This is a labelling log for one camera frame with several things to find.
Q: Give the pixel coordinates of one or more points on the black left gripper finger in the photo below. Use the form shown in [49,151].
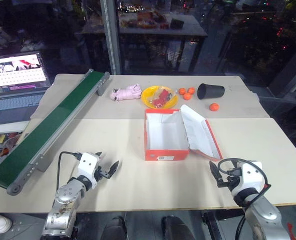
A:
[113,169]
[100,155]

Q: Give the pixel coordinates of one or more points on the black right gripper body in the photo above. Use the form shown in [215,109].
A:
[229,181]

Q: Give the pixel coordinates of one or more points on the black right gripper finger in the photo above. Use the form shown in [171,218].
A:
[215,172]

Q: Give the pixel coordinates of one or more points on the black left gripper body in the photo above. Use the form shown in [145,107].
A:
[101,173]

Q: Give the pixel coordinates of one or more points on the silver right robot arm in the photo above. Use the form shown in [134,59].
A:
[263,215]

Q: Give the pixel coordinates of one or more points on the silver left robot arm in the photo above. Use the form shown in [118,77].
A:
[65,197]

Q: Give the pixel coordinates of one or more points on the green conveyor belt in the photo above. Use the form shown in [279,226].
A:
[50,122]

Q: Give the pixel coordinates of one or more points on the orange shoe box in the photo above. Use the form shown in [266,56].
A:
[165,130]

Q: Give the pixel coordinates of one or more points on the black box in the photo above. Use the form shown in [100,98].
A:
[176,23]

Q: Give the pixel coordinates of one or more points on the small orange fruit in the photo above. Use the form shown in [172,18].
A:
[187,96]
[191,90]
[214,107]
[181,91]

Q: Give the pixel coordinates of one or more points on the pink plush toy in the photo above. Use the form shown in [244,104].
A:
[126,93]

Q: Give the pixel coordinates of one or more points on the yellow plate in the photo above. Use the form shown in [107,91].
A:
[147,96]

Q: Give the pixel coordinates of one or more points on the black cup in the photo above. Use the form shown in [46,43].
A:
[211,91]

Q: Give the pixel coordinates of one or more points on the red wrapped snack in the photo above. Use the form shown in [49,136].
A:
[162,97]

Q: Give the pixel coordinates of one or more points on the colourful clutter pile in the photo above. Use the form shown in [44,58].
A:
[0,145]

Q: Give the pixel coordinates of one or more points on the open laptop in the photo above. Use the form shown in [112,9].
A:
[15,85]

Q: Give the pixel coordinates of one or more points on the grey metal window pillar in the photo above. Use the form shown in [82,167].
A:
[111,37]

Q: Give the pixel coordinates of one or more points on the pile of food items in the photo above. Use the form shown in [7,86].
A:
[142,21]

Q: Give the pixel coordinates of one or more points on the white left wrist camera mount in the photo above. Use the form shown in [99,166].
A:
[87,163]

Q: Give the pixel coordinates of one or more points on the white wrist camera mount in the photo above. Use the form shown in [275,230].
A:
[250,175]
[87,163]

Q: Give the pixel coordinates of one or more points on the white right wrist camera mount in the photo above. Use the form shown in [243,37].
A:
[250,175]

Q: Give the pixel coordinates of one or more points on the black table bracket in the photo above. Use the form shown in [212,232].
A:
[218,222]

